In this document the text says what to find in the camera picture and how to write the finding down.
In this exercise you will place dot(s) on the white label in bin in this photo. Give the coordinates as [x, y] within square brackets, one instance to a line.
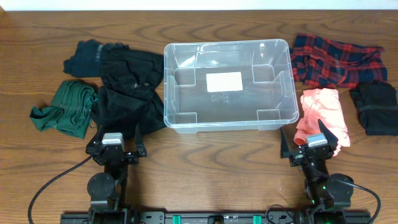
[220, 82]

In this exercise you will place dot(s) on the pink folded garment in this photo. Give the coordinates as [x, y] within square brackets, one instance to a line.
[323, 104]

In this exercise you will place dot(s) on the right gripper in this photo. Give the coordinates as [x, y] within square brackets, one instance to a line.
[298, 157]

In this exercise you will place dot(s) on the red plaid shirt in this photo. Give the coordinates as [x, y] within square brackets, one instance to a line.
[322, 62]

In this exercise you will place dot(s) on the black folded garment right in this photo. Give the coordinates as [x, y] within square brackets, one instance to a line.
[376, 104]

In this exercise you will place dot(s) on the dark navy garment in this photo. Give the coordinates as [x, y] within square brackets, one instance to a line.
[88, 57]

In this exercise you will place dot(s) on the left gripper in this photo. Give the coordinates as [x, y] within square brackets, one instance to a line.
[139, 152]

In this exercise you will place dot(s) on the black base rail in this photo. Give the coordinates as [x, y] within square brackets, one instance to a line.
[272, 216]

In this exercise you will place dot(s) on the clear plastic storage bin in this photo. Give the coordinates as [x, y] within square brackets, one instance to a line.
[268, 100]

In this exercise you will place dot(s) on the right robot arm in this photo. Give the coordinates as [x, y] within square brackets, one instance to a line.
[329, 193]

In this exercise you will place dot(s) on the large black garment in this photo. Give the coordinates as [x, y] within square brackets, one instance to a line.
[128, 100]

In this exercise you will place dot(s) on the green folded garment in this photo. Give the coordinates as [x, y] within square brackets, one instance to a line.
[69, 110]

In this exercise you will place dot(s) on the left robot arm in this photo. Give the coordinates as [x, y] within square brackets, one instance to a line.
[107, 189]

